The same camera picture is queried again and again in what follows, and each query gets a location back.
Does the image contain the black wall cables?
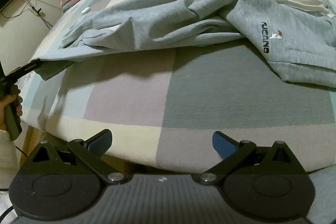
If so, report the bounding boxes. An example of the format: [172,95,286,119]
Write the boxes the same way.
[0,0,57,30]

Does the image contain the person's left forearm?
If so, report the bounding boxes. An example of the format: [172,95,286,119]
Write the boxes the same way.
[0,129,20,184]

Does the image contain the grey drawstring sweatpants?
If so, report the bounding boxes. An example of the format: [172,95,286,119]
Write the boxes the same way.
[59,0,336,88]

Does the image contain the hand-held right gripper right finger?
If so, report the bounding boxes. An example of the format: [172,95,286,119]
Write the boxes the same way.
[197,131,300,185]

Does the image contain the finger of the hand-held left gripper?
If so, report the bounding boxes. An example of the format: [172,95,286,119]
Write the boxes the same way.
[5,59,42,83]

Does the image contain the person's left hand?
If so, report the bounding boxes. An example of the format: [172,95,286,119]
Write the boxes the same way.
[0,94,23,130]

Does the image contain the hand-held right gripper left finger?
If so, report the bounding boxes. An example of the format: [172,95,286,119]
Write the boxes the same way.
[28,129,128,185]

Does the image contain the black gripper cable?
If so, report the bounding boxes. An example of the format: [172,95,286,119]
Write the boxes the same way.
[14,144,28,159]

